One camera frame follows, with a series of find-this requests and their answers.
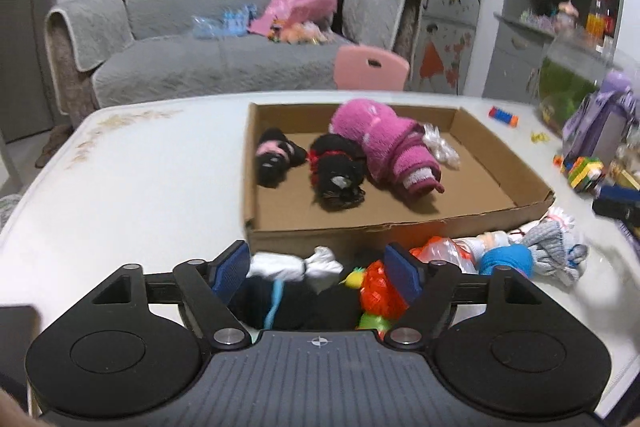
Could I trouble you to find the grey door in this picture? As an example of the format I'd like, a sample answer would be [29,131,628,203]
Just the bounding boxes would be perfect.
[0,0,61,142]

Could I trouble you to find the black phone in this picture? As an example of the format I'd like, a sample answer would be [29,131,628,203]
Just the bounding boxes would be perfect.
[0,305,41,390]

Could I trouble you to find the pink plastic chair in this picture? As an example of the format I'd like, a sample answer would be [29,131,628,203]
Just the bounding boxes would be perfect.
[334,45,411,92]

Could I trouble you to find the white desktop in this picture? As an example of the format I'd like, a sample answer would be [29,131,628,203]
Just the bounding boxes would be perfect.
[0,89,640,427]

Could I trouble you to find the pink fuzzy sock roll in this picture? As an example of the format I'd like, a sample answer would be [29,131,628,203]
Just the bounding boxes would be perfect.
[328,98,444,210]

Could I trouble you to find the colourful building block toy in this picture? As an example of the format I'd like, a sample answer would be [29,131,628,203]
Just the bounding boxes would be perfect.
[552,154,608,194]

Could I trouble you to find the orange drink bottle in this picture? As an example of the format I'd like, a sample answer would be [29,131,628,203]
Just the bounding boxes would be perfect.
[585,0,607,38]

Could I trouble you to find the pink plastic bag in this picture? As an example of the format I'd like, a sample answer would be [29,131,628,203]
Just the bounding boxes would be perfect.
[248,0,338,36]

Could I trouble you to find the glass fish tank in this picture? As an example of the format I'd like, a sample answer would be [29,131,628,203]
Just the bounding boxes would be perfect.
[537,29,640,138]

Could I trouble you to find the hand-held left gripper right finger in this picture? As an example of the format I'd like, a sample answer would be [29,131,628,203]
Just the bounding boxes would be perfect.
[384,243,547,350]

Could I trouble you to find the dark red bottle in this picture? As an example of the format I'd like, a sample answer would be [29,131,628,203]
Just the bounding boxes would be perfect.
[604,0,618,40]

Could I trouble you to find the black sock bundle red trim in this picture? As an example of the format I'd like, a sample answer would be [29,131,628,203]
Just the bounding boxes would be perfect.
[307,133,368,212]

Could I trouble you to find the colourful toy block stick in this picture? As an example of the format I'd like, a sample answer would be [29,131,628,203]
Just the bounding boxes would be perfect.
[488,106,521,128]

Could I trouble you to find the pale grey-blue sock bundle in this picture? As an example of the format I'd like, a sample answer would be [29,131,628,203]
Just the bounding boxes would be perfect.
[520,219,591,290]

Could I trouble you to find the shallow cardboard box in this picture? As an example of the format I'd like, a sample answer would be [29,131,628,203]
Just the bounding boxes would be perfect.
[243,102,557,258]

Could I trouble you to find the clear bluish plastic bag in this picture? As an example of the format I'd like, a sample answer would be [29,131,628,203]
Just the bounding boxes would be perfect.
[191,16,223,40]

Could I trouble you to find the orange plush toys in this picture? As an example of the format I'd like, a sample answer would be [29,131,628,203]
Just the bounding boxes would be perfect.
[267,19,331,45]

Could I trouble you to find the white sock bundle pink band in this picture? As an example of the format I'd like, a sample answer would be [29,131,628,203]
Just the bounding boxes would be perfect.
[537,206,576,230]

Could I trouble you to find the grey covered sofa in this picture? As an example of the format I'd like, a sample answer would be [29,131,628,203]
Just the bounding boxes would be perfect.
[44,0,426,116]

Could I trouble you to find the pink mushroom figurine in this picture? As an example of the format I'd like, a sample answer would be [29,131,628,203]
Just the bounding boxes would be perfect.
[556,0,581,32]

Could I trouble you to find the black sock bundle blue band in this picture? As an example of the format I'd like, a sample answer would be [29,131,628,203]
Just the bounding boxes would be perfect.
[227,277,363,332]

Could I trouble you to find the grey fridge with flower stickers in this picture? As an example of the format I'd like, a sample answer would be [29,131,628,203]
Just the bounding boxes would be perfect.
[371,0,490,95]

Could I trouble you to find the red-orange sock bundle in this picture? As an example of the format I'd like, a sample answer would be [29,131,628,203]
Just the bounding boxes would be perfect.
[340,259,416,338]

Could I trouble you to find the grey cabinet with shelves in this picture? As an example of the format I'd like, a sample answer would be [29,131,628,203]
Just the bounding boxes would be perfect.
[482,0,631,108]

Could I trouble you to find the blue toy castle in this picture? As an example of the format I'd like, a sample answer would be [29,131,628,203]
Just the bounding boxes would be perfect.
[220,4,258,35]

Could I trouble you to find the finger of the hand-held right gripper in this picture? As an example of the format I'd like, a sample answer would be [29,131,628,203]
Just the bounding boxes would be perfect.
[591,184,640,224]

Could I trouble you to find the white sock bundle black band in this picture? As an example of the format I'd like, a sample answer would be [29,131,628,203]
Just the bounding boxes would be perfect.
[247,246,345,293]

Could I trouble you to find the orange plastic bag bundle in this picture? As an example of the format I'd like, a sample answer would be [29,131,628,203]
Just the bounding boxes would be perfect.
[410,234,476,275]

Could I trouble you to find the black sock bundle pink trim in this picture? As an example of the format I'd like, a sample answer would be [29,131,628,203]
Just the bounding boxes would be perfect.
[254,127,308,188]

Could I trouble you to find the clear plastic wrap bundle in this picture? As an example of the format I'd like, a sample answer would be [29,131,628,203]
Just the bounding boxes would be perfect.
[422,123,461,168]

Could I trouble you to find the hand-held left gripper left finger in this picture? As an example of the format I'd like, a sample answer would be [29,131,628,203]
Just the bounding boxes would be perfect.
[92,241,252,350]

